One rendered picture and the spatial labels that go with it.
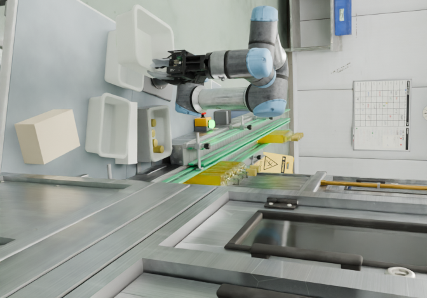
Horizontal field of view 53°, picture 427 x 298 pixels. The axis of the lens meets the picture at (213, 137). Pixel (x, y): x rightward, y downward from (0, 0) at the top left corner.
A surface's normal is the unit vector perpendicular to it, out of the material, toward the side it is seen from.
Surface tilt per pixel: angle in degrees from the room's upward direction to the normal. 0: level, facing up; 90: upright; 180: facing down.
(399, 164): 90
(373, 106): 90
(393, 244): 90
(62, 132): 0
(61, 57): 0
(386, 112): 90
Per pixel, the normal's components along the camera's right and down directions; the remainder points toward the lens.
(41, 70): 0.92, 0.01
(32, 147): -0.37, 0.32
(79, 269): -0.05, -0.99
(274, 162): -0.10, -0.37
